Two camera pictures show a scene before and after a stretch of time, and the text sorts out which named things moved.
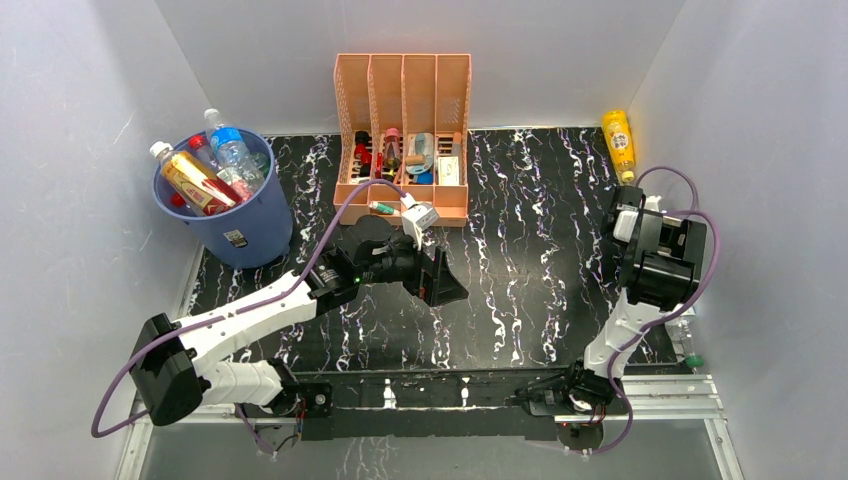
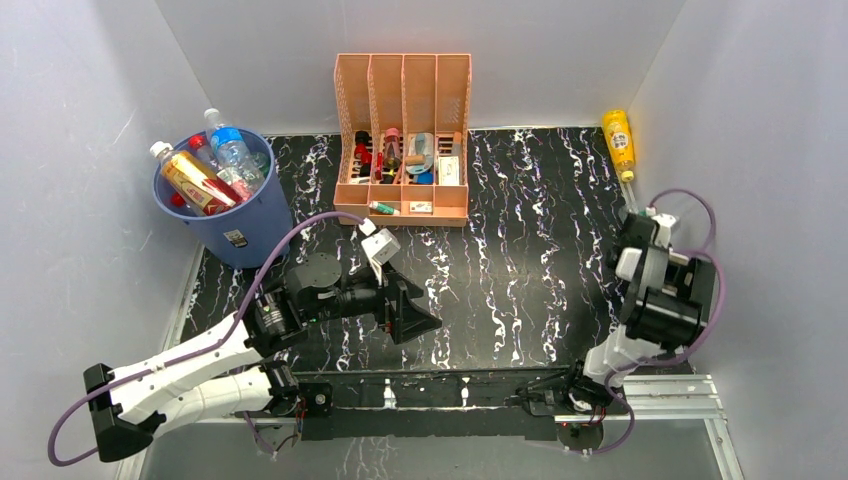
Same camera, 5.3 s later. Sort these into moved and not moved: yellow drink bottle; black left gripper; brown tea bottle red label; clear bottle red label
Moved: black left gripper
Not moved: clear bottle red label; brown tea bottle red label; yellow drink bottle
